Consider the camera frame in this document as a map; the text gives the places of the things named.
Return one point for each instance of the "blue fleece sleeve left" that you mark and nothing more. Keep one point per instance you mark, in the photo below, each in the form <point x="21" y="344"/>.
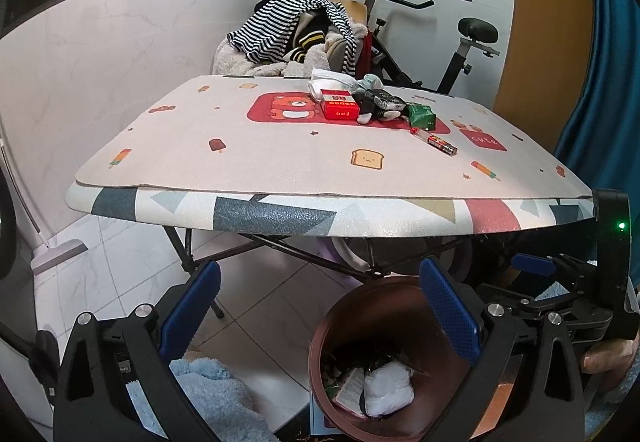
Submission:
<point x="222" y="400"/>

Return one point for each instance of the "wooden chair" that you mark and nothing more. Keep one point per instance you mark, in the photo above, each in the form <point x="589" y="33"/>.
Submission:
<point x="356" y="10"/>

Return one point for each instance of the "black exercise bike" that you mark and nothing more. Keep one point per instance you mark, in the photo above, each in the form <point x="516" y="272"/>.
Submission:
<point x="414" y="44"/>

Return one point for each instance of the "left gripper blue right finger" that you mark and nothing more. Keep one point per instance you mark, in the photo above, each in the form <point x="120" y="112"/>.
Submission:
<point x="453" y="316"/>

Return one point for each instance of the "folding table with patterned cover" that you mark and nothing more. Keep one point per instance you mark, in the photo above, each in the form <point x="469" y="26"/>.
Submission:
<point x="330" y="216"/>

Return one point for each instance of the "red cigarette box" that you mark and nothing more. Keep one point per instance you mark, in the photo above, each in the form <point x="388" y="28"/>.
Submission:
<point x="339" y="105"/>

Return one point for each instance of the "blue curtain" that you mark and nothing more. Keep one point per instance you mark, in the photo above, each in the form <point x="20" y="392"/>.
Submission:
<point x="600" y="141"/>

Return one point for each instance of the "striped black white shirt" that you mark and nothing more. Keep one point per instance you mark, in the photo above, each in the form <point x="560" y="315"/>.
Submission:
<point x="268" y="35"/>

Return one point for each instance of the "pink cartoon table mat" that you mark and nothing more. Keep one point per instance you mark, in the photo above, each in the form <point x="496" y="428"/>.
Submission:
<point x="266" y="135"/>

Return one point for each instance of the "brown round trash bin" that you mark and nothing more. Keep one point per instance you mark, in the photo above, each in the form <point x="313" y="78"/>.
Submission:
<point x="404" y="360"/>

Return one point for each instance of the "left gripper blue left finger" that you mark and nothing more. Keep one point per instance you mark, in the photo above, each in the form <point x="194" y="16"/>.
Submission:
<point x="184" y="307"/>

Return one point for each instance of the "white fluffy sock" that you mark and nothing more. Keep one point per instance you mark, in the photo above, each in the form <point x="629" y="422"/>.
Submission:
<point x="322" y="79"/>

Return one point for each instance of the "person's right hand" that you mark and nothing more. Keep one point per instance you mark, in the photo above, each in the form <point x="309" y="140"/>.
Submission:
<point x="610" y="360"/>

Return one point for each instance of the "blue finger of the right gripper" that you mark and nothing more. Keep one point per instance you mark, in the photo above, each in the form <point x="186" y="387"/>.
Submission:
<point x="542" y="266"/>

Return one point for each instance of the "white stuffed plastic bag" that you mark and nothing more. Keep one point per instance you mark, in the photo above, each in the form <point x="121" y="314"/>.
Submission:
<point x="387" y="389"/>

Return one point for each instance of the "red snack wrapper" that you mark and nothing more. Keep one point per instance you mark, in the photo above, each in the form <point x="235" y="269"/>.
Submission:
<point x="434" y="141"/>

